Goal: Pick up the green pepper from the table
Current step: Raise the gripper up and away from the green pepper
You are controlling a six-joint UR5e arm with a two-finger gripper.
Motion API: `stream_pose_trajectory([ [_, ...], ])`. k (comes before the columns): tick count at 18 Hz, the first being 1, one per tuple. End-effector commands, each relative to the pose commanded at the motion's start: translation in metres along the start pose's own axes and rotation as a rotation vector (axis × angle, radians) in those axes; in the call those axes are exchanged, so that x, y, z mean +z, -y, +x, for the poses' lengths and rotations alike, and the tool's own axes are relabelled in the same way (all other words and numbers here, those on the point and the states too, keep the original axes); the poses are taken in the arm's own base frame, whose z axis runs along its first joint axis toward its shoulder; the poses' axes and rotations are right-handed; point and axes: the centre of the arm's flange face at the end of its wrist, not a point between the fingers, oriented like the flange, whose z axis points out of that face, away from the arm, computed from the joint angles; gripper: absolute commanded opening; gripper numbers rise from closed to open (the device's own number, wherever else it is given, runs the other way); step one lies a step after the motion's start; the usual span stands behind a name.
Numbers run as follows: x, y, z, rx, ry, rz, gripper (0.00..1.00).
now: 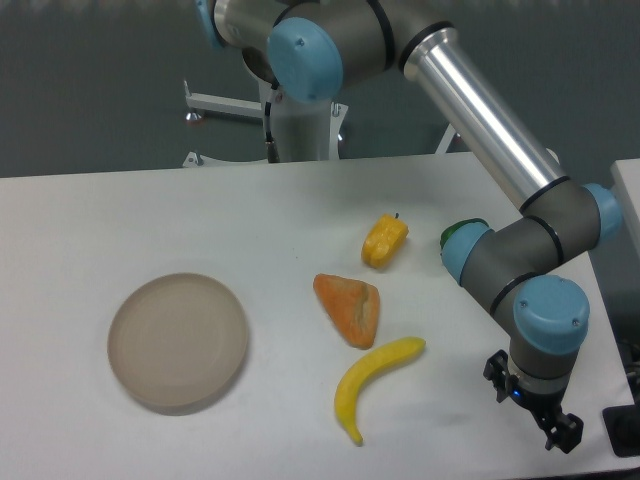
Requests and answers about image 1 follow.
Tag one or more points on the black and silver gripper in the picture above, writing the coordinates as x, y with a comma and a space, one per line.
542, 397

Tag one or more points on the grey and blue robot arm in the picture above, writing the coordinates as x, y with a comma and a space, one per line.
313, 49

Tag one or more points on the green pepper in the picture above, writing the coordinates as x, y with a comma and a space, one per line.
459, 239

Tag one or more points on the yellow pepper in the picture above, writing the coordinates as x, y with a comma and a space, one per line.
383, 241

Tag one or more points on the black device at table edge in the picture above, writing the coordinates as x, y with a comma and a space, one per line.
622, 426

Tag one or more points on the yellow banana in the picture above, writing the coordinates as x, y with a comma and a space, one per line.
378, 362

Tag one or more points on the orange carrot wedge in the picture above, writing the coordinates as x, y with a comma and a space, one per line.
352, 305

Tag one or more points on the white side table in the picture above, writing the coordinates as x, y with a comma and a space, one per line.
626, 175

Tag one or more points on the round beige plate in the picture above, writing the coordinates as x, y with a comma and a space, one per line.
178, 342

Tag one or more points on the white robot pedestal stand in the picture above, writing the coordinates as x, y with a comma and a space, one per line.
374, 122

